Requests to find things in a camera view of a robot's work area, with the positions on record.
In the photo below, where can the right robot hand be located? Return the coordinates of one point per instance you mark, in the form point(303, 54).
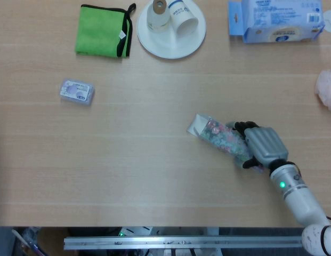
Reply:
point(266, 144)

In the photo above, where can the floral toothpaste box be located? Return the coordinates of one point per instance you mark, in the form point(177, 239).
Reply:
point(221, 138)

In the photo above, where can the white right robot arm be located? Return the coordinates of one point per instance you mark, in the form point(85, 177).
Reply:
point(295, 194)

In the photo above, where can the green microfiber cloth black trim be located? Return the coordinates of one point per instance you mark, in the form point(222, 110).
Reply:
point(98, 29)

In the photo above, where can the pink mesh bath pouf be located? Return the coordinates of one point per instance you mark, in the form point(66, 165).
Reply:
point(327, 88)

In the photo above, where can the blue white tissue carton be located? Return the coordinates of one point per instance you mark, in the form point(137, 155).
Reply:
point(274, 21)

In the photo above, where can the white round plate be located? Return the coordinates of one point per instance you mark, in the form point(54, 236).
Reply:
point(165, 45)

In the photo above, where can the white paper cup blue print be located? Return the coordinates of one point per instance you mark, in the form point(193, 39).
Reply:
point(181, 16)

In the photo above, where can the purple soap in clear case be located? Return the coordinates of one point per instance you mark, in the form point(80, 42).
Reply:
point(77, 92)

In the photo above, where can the aluminium profile rail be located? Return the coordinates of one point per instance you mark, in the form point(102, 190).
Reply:
point(181, 242)

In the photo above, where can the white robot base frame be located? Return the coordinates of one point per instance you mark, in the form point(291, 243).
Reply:
point(136, 231)

